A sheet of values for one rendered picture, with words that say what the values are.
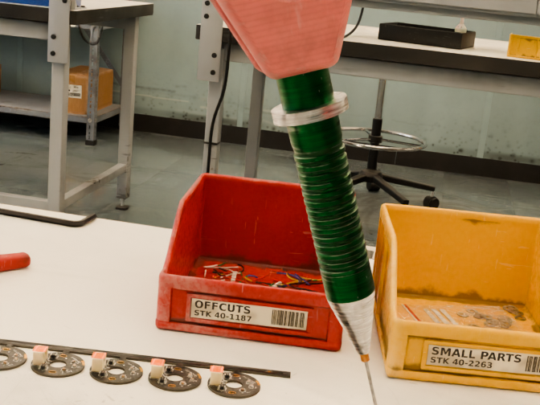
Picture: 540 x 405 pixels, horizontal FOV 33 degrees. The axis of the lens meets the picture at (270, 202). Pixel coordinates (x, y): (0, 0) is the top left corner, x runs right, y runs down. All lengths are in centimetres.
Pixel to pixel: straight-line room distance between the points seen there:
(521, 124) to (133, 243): 406
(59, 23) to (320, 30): 252
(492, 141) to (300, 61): 445
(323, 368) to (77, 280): 17
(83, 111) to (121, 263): 391
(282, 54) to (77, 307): 36
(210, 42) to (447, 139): 228
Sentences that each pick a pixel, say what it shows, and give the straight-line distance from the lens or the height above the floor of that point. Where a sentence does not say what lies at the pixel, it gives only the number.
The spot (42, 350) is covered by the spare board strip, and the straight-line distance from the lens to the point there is 45.
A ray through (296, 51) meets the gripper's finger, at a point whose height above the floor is 93.
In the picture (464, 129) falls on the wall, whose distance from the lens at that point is 461.
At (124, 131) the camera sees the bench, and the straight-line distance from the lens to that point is 334.
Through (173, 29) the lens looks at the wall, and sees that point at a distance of 477.
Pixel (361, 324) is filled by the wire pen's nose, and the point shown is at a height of 87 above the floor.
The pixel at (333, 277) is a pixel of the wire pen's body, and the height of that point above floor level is 88.
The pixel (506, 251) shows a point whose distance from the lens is 57.
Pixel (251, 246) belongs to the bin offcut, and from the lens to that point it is 59.
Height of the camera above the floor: 95
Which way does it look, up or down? 15 degrees down
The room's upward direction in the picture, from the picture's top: 6 degrees clockwise
